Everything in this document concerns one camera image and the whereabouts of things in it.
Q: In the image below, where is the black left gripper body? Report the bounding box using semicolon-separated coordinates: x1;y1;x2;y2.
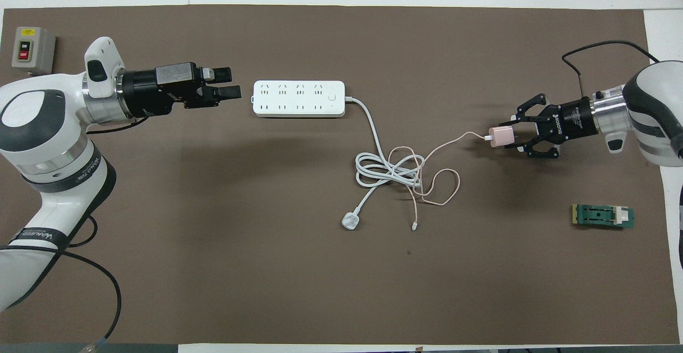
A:
118;62;219;119

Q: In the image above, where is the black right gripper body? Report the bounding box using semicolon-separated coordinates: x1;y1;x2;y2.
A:
554;97;597;141

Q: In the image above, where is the pink charger adapter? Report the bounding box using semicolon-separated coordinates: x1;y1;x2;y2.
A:
485;125;521;149

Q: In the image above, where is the pink charger cable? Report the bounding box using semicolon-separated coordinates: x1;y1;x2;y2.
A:
387;131;490;232

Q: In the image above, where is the white power strip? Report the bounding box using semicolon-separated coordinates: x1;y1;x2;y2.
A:
252;79;346;119

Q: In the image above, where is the green circuit board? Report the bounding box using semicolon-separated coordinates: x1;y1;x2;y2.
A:
572;204;636;230

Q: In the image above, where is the brown table mat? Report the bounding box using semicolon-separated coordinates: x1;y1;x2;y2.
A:
0;5;680;346

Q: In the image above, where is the grey on-off switch box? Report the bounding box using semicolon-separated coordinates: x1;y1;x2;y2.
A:
12;26;57;76

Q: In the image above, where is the white power strip cord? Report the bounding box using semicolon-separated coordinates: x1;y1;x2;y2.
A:
341;95;426;231

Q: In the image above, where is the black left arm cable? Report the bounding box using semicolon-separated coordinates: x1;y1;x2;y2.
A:
0;117;152;344

